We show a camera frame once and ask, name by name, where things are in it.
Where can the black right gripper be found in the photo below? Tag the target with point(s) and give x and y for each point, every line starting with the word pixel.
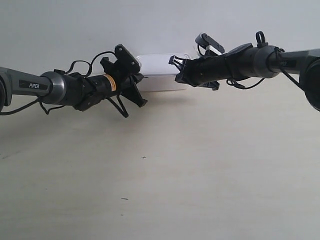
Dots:
pixel 204 72

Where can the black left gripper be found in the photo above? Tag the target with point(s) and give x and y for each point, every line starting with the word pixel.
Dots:
pixel 106 87

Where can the white lidded plastic container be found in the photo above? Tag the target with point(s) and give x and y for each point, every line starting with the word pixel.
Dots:
pixel 158 74

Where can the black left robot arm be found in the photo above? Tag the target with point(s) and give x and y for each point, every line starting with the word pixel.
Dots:
pixel 58 89

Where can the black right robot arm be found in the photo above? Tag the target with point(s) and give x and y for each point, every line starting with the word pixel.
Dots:
pixel 265 61

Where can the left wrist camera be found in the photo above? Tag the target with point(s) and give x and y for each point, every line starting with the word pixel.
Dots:
pixel 125 64

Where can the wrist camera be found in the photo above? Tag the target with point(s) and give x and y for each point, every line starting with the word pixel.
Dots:
pixel 207 46
pixel 125 64

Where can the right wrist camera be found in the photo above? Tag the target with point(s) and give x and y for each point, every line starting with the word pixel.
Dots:
pixel 207 46

